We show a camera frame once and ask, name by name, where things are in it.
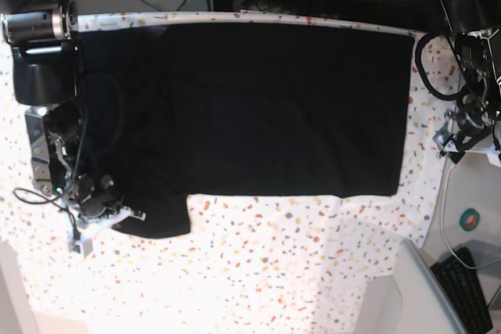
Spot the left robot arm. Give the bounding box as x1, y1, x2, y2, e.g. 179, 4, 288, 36
415, 0, 500, 167

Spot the white cable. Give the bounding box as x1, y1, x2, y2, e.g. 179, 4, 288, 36
440, 161, 481, 270

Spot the grey laptop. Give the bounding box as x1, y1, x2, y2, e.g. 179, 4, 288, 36
393, 239, 467, 334

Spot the terrazzo pattern tablecloth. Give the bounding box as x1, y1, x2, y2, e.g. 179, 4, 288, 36
1, 12, 447, 333

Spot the black t-shirt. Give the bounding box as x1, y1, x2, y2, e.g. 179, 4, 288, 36
81, 23, 414, 239

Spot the black keyboard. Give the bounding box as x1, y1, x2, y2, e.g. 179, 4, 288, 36
431, 256, 493, 333

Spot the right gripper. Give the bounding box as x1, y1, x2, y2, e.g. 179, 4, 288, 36
75, 174, 123, 218

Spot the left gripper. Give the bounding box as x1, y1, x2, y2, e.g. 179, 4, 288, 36
433, 110, 493, 160

